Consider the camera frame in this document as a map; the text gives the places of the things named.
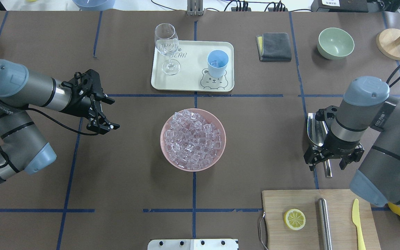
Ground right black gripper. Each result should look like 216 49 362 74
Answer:
304 106 365 171

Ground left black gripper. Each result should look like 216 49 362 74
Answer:
60 69 120 135

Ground stainless steel ice scoop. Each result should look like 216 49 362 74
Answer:
307 112 333 178

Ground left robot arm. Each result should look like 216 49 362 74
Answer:
0 59 120 184

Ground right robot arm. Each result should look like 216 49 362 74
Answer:
304 76 400 207

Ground pile of clear ice cubes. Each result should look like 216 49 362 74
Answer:
164 109 223 170

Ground light blue plastic cup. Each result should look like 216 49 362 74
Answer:
207 50 229 78

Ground wooden cup rack stand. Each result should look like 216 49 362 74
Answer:
376 28 400 61

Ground yellow plastic knife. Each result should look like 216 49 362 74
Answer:
351 198 366 250

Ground lemon half slice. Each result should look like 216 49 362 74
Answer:
283 209 306 231

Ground wooden cutting board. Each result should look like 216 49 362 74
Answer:
258 189 382 250

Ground steel cylindrical rod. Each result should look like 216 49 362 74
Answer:
317 198 332 250

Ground pink plastic bowl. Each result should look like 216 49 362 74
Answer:
160 108 227 172

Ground clear wine glass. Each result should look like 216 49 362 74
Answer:
154 23 181 75

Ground cream bear tray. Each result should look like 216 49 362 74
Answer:
151 41 234 92

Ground light blue bowl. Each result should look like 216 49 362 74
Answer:
72 0 116 11

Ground green ceramic bowl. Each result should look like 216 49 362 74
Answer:
317 27 355 60

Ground grey folded cloth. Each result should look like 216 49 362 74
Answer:
257 33 292 62

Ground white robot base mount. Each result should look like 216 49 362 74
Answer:
147 239 239 250

